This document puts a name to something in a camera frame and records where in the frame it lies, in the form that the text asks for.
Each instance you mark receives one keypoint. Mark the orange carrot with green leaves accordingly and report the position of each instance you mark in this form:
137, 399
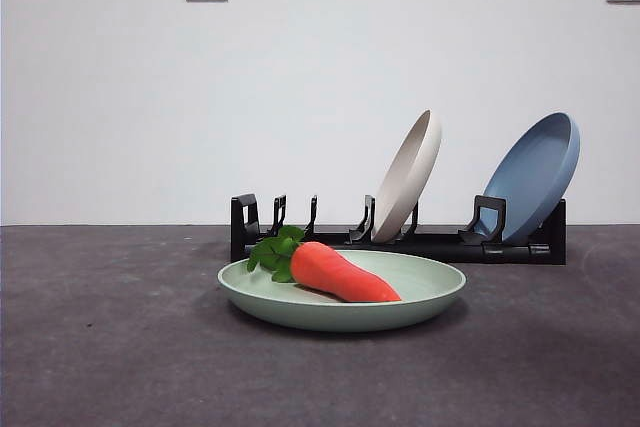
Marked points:
335, 274

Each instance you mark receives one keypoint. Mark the green plate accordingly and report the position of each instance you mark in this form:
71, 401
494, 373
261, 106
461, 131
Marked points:
345, 302

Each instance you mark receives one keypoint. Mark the beige plate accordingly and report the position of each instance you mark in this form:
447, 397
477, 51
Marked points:
407, 182

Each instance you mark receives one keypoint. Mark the black plate rack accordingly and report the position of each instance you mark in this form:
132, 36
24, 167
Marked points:
435, 247

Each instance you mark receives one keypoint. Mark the blue plate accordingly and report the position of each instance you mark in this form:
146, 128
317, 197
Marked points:
530, 182

